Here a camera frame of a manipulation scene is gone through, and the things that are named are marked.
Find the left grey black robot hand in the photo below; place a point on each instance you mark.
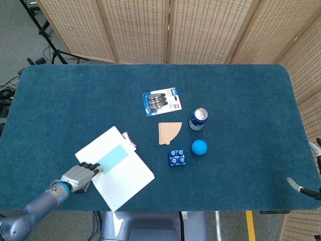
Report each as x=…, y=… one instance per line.
x=77, y=175

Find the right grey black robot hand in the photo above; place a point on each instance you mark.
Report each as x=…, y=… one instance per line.
x=314, y=193

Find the teal cream bookmark with tassel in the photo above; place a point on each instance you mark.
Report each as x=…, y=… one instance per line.
x=113, y=157

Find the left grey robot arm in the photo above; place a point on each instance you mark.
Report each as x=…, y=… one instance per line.
x=32, y=211

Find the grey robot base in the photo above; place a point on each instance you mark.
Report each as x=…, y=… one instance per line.
x=150, y=226

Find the open lined white notebook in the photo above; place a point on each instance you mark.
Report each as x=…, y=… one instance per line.
x=125, y=183

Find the brown fan-shaped paper filter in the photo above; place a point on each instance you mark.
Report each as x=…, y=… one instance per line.
x=168, y=131

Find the blue four-stud building block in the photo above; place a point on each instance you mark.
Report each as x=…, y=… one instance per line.
x=176, y=157

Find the binder clips blister pack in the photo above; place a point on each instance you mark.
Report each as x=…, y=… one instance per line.
x=161, y=101

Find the dark teal table cover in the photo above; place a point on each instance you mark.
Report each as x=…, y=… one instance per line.
x=238, y=100

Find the blue rubber ball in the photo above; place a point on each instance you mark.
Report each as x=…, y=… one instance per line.
x=199, y=147

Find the blue white drink can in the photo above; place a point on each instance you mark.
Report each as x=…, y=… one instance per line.
x=198, y=119

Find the black tripod stand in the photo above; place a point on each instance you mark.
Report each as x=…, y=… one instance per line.
x=50, y=42

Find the wicker folding screen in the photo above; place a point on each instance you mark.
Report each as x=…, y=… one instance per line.
x=200, y=30

